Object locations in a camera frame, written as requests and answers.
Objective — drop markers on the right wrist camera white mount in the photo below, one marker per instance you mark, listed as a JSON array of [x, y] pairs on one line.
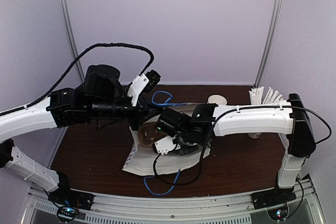
[[165, 145]]

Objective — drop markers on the stack of paper coffee cups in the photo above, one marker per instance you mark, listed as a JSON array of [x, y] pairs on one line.
[[217, 99]]

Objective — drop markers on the bundle of wrapped white straws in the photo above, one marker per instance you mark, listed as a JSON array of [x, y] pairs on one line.
[[258, 97]]

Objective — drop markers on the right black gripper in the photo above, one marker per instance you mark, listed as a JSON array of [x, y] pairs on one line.
[[192, 148]]

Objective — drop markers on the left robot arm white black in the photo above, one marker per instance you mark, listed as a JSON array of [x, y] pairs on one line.
[[100, 97]]

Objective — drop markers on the left aluminium frame post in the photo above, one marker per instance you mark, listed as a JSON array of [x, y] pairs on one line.
[[68, 28]]

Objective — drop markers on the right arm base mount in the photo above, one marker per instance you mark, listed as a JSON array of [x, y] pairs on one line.
[[272, 197]]

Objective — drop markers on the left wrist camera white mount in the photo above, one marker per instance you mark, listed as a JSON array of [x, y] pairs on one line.
[[142, 83]]

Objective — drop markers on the brown cardboard cup carrier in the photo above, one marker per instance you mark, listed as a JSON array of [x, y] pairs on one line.
[[148, 134]]

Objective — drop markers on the aluminium front rail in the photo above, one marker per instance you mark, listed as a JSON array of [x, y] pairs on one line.
[[234, 208]]

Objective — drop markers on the right aluminium frame post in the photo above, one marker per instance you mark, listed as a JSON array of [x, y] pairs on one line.
[[276, 10]]

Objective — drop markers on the blue checkered paper bag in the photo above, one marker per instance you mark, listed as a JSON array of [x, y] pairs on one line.
[[140, 162]]

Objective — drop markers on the aluminium frame post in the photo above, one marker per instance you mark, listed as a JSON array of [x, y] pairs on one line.
[[276, 10], [68, 28]]

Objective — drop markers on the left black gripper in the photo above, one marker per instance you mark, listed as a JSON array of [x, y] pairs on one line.
[[142, 115]]

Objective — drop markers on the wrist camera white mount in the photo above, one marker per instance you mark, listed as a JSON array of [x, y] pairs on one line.
[[165, 145], [142, 83]]

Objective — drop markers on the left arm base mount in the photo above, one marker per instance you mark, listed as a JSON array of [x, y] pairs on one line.
[[72, 198]]

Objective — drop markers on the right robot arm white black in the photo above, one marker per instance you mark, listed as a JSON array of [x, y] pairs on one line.
[[288, 117]]

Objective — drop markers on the white cup holding straws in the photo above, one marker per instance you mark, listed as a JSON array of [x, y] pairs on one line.
[[254, 135]]

